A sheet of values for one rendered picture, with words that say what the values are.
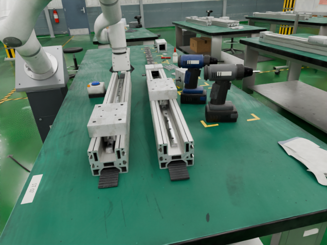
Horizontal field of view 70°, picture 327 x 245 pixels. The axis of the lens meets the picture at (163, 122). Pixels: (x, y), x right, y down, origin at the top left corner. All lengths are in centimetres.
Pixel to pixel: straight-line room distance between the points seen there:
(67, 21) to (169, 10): 479
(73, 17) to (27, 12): 1126
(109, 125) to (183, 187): 27
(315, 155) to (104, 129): 61
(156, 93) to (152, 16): 1168
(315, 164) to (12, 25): 123
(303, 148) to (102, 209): 60
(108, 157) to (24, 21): 77
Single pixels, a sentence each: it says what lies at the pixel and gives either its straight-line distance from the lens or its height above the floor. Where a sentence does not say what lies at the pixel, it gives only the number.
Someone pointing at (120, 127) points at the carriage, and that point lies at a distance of 69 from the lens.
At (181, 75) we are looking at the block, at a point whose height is 85.
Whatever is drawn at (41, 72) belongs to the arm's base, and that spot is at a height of 87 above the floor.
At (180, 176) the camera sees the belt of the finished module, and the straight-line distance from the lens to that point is 65.
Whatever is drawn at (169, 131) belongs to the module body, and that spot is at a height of 84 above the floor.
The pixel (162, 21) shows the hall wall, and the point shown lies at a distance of 1266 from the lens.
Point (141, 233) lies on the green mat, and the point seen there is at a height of 78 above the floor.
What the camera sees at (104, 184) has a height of 79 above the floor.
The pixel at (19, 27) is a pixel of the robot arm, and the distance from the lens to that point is 126.
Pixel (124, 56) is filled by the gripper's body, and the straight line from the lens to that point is 140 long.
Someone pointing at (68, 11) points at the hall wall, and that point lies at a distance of 1249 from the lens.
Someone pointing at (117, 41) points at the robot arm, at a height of 103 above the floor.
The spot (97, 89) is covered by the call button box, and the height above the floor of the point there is 82.
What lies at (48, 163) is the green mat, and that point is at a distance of 82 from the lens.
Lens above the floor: 121
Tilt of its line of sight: 27 degrees down
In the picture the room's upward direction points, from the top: 3 degrees counter-clockwise
